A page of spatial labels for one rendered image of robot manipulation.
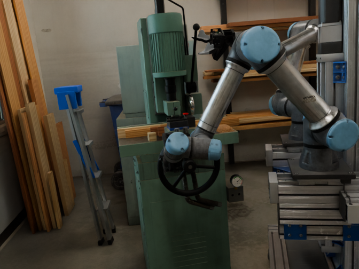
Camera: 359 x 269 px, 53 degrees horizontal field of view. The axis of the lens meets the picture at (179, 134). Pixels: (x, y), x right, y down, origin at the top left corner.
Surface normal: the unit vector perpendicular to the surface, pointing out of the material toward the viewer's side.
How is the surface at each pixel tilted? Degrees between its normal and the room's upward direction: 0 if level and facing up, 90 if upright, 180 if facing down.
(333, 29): 90
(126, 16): 90
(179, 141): 60
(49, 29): 90
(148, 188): 90
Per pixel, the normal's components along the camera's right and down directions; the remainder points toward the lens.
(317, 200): -0.20, 0.22
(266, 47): -0.02, 0.11
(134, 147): 0.18, 0.18
